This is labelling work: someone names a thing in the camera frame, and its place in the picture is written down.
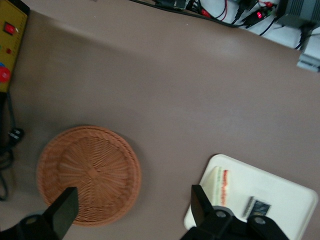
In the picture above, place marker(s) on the small black box on tray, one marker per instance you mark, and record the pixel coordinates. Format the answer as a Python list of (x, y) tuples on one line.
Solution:
[(258, 207)]

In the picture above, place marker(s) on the yellow emergency stop control box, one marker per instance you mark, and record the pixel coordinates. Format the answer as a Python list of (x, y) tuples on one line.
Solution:
[(10, 42)]

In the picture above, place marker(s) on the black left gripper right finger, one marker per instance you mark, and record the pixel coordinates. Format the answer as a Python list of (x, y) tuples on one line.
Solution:
[(217, 225)]

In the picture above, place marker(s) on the beige rectangular tray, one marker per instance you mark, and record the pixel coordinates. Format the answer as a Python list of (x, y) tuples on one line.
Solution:
[(275, 185)]

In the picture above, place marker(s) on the triangular sandwich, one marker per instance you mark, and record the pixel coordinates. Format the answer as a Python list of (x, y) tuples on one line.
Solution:
[(216, 182)]

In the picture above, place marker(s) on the grey power supply box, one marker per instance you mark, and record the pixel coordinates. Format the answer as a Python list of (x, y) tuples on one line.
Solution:
[(297, 12)]

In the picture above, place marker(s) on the round brown wicker basket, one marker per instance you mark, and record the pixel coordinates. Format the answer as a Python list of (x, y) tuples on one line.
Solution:
[(92, 165)]

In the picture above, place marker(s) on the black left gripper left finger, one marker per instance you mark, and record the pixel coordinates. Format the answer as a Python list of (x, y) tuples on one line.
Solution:
[(57, 217)]

